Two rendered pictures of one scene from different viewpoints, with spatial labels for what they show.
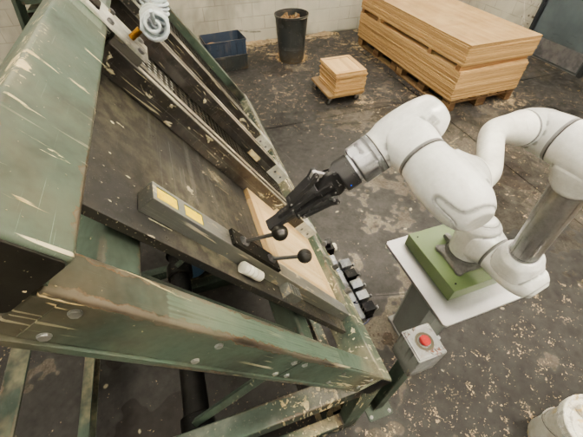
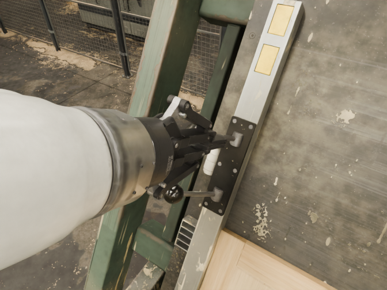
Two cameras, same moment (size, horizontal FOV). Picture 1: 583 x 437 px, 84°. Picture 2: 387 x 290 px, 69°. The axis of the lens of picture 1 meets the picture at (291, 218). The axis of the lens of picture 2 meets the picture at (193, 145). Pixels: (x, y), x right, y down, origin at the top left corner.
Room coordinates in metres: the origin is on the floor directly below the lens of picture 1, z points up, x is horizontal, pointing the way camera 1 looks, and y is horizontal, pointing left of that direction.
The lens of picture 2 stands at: (0.75, -0.20, 1.85)
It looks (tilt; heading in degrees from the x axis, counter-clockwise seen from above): 42 degrees down; 142
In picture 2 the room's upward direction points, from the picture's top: straight up
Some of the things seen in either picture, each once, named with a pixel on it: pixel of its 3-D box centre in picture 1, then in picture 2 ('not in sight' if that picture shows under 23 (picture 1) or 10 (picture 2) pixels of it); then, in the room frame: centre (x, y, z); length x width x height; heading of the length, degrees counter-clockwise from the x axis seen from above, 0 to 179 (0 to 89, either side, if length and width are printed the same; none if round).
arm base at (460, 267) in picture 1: (460, 250); not in sight; (0.93, -0.82, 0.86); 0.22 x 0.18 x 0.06; 19
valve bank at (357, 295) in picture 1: (347, 282); not in sight; (0.86, -0.28, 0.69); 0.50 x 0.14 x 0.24; 19
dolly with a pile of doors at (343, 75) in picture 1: (337, 78); not in sight; (4.23, -0.61, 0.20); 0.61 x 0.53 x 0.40; 19
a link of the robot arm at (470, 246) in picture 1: (477, 236); not in sight; (0.91, -0.83, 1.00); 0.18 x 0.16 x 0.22; 27
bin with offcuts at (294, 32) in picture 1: (291, 36); not in sight; (5.39, 0.00, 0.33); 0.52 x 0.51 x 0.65; 19
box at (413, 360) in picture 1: (416, 350); not in sight; (0.46, -0.49, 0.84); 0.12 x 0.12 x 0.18; 19
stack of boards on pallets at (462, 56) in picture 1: (430, 40); not in sight; (5.05, -2.02, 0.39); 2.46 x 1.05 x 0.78; 19
